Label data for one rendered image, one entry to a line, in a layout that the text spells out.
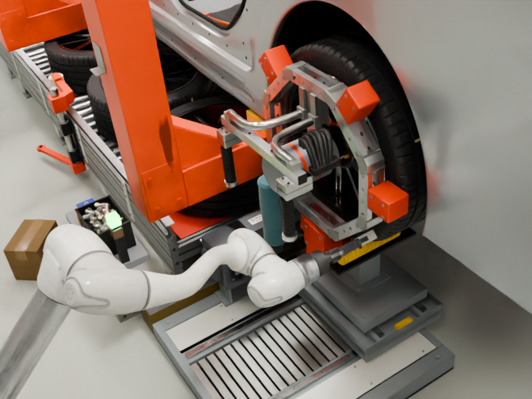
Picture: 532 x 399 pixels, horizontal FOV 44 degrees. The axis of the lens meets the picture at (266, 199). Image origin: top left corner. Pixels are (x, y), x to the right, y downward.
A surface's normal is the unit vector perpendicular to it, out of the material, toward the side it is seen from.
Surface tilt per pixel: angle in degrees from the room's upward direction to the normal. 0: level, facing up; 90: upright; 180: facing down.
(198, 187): 90
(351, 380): 0
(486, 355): 0
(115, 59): 90
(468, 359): 0
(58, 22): 90
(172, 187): 90
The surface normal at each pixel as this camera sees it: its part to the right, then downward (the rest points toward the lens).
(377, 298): -0.08, -0.79
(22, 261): -0.15, 0.61
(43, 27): 0.54, 0.48
